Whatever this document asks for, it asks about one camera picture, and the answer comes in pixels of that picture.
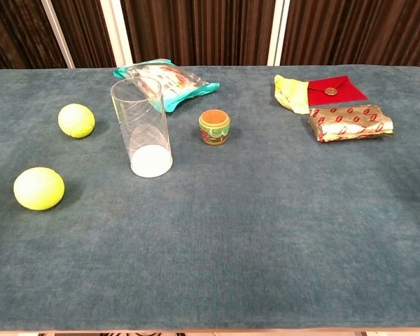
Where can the yellow-green tennis ball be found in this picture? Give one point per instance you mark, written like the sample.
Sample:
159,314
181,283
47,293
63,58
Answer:
38,188
76,120

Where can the clear plastic cup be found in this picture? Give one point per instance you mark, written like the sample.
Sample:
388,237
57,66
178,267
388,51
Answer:
141,133

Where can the small orange patterned cup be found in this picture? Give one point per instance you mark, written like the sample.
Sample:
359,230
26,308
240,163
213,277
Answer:
214,126

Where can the blue velvet tablecloth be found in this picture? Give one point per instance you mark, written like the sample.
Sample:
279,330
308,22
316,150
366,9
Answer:
231,227

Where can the teal snack bag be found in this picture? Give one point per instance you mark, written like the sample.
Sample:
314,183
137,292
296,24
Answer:
182,85

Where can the crumpled yellow wrapper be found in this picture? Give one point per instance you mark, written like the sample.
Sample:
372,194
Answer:
292,94

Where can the dark brown curtain panel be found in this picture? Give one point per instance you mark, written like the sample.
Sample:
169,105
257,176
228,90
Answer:
7,31
196,31
353,31
84,31

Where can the gold foil package red print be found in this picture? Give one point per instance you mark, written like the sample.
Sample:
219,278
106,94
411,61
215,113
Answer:
350,124

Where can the red envelope with gold seal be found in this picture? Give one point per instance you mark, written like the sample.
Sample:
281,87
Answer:
339,92

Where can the white partition post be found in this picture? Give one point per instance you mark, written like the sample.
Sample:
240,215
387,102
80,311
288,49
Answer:
278,33
57,33
117,33

